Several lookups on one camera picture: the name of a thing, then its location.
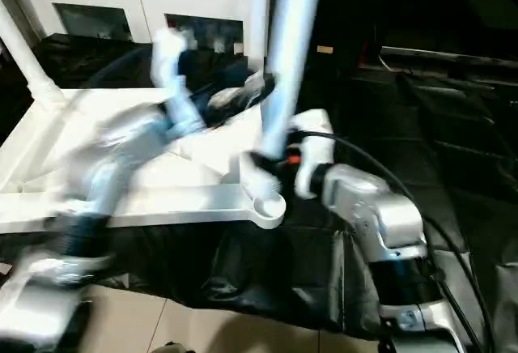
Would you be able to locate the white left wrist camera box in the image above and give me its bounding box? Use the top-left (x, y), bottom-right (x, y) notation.
top-left (151, 28), bottom-right (197, 121)

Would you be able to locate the white plastic table leg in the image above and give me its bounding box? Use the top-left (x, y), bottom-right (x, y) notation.
top-left (0, 1), bottom-right (67, 109)
top-left (241, 0), bottom-right (327, 202)
top-left (246, 0), bottom-right (273, 75)

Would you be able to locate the black flat bar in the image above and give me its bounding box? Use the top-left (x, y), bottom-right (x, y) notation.
top-left (380, 45), bottom-right (518, 67)

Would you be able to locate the white plastic table top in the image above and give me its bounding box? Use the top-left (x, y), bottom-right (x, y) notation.
top-left (0, 86), bottom-right (287, 234)

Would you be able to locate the black plastic table mat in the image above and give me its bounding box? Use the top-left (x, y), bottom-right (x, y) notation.
top-left (0, 33), bottom-right (518, 344)

